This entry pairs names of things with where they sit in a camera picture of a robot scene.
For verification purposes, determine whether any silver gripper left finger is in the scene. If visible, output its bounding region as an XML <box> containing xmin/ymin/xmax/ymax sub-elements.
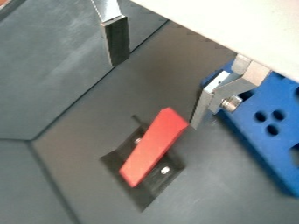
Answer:
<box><xmin>89</xmin><ymin>0</ymin><xmax>129</xmax><ymax>67</ymax></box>

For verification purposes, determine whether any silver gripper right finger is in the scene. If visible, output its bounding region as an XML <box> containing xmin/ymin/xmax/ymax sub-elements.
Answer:
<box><xmin>190</xmin><ymin>54</ymin><xmax>270</xmax><ymax>129</ymax></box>

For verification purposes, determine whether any red rectangular block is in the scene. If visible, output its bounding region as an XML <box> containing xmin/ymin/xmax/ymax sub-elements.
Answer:
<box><xmin>118</xmin><ymin>108</ymin><xmax>188</xmax><ymax>187</ymax></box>

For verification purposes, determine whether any blue foam shape board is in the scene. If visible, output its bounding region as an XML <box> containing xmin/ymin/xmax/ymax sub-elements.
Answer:
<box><xmin>200</xmin><ymin>59</ymin><xmax>299</xmax><ymax>200</ymax></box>

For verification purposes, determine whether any black curved fixture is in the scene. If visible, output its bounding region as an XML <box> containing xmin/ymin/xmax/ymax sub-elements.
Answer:
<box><xmin>100</xmin><ymin>115</ymin><xmax>184</xmax><ymax>212</ymax></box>

